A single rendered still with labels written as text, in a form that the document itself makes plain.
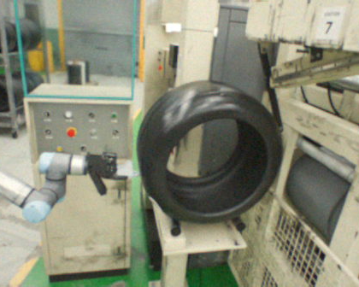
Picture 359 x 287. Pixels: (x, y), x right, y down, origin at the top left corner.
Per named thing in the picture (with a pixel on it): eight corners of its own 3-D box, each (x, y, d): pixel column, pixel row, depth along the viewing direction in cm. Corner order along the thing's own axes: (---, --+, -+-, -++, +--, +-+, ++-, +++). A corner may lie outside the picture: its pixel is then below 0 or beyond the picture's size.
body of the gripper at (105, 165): (118, 161, 105) (84, 158, 101) (115, 181, 107) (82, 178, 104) (118, 153, 111) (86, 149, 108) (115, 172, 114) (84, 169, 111)
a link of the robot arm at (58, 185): (35, 207, 102) (36, 182, 98) (49, 191, 113) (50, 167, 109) (57, 212, 103) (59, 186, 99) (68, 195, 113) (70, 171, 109)
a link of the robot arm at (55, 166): (42, 167, 107) (43, 147, 104) (72, 170, 110) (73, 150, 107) (37, 178, 100) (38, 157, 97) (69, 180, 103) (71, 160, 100)
